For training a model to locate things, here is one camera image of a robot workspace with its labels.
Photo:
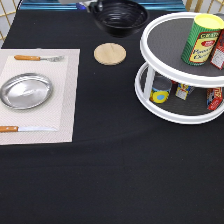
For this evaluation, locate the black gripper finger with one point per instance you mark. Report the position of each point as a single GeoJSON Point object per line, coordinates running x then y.
{"type": "Point", "coordinates": [99, 5]}

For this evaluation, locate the black ribbed bowl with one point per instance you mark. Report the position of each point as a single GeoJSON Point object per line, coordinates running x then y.
{"type": "Point", "coordinates": [119, 18]}

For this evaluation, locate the white two-tier lazy Susan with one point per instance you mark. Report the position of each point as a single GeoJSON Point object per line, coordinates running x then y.
{"type": "Point", "coordinates": [161, 45]}

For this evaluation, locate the silver metal plate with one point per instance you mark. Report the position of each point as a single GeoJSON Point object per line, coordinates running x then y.
{"type": "Point", "coordinates": [26, 91]}

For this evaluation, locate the round wooden coaster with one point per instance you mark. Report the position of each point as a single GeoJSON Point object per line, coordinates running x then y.
{"type": "Point", "coordinates": [109, 54]}

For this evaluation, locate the yellow blue can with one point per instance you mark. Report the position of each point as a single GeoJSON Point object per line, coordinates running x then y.
{"type": "Point", "coordinates": [160, 89]}

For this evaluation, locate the yellow green parmesan canister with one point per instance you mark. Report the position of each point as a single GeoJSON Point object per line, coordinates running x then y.
{"type": "Point", "coordinates": [203, 35]}

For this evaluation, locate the beige woven placemat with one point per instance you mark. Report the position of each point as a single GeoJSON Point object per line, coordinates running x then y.
{"type": "Point", "coordinates": [57, 112]}

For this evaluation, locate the blue yellow small box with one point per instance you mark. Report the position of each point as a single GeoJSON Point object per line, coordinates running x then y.
{"type": "Point", "coordinates": [183, 91]}

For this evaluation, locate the red raisins box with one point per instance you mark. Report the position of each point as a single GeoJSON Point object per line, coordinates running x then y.
{"type": "Point", "coordinates": [217, 58]}

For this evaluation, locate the wooden handled fork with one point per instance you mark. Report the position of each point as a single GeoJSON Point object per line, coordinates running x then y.
{"type": "Point", "coordinates": [38, 58]}

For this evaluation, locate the wooden handled knife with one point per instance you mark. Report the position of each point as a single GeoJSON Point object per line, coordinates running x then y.
{"type": "Point", "coordinates": [5, 129]}

